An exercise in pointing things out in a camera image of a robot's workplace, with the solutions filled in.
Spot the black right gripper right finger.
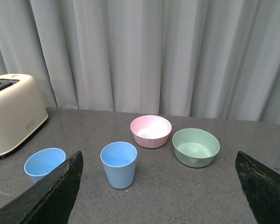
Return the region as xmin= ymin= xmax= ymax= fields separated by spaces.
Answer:
xmin=235 ymin=151 xmax=280 ymax=224

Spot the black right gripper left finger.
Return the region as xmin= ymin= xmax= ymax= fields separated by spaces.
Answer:
xmin=0 ymin=151 xmax=84 ymax=224

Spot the blue plastic cup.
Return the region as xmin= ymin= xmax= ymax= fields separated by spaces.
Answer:
xmin=100 ymin=141 xmax=138 ymax=189
xmin=24 ymin=148 xmax=66 ymax=184

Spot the green plastic bowl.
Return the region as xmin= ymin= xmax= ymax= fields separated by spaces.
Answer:
xmin=172 ymin=128 xmax=220 ymax=168

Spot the cream white toaster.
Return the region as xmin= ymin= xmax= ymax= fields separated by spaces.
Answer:
xmin=0 ymin=74 xmax=48 ymax=156

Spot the pink plastic bowl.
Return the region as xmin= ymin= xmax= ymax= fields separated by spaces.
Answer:
xmin=130 ymin=115 xmax=172 ymax=149

